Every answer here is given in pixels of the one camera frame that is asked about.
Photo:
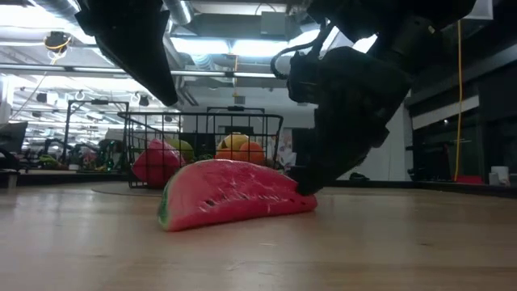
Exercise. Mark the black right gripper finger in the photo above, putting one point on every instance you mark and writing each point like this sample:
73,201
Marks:
335,161

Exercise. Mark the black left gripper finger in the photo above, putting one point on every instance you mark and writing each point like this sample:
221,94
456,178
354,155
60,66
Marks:
133,52

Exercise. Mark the small orange tangerine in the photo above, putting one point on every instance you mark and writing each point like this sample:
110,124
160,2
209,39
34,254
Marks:
228,154
252,151

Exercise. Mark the yellow pear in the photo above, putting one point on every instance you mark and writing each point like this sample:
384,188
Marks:
234,141

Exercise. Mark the green apple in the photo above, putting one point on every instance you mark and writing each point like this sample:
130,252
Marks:
183,147

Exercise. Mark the watermelon slice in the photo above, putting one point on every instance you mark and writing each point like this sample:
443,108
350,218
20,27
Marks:
230,194

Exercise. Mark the pink bell pepper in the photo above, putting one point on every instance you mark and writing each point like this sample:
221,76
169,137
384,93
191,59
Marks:
157,163

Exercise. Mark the black background robot arm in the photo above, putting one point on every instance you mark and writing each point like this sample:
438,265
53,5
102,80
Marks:
113,155

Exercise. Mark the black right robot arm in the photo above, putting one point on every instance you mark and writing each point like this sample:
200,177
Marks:
396,16

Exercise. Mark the small black floor object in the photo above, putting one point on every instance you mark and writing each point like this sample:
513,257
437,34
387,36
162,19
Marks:
358,176

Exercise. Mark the long ceiling light bar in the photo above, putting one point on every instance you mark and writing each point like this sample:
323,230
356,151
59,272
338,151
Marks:
48,68

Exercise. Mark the small red object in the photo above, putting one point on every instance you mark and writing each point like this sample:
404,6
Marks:
469,179

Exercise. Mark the dark computer monitor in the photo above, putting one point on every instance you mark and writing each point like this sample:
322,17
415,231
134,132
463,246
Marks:
12,136

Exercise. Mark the silver ventilation duct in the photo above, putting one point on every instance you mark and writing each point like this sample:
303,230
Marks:
179,10

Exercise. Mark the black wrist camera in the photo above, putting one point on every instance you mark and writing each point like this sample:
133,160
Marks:
303,77

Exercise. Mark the black metal frame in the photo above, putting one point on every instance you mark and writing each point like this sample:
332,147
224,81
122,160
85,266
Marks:
66,129

